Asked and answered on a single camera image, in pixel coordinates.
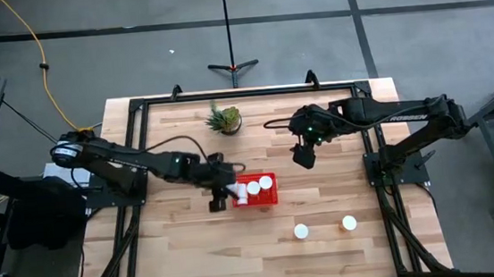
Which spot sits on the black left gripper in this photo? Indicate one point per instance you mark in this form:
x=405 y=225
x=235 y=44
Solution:
x=219 y=176

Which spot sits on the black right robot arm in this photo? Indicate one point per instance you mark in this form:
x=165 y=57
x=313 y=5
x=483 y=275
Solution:
x=397 y=114

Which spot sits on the white plastic pill bottle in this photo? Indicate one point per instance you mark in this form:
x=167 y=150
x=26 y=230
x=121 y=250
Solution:
x=242 y=196
x=253 y=187

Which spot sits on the black frame foot bracket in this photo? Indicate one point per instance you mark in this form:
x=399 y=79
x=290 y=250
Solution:
x=312 y=79
x=176 y=93

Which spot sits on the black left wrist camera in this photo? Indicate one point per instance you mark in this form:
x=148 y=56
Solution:
x=215 y=158

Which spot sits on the white box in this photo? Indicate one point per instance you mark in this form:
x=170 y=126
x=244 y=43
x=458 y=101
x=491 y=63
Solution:
x=64 y=172

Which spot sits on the potted succulent black bowl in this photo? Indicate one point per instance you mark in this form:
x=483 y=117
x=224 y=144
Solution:
x=227 y=121

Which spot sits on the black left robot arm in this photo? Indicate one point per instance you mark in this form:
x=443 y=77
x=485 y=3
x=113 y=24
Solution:
x=109 y=157

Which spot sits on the red plastic basket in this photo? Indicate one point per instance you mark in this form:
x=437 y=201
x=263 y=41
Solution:
x=270 y=197

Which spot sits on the black tripod stand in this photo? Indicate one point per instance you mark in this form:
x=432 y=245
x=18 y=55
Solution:
x=228 y=23

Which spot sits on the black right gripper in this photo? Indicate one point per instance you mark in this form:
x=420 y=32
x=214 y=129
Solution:
x=305 y=148

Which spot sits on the black metal table frame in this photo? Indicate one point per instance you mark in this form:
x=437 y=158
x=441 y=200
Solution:
x=247 y=93

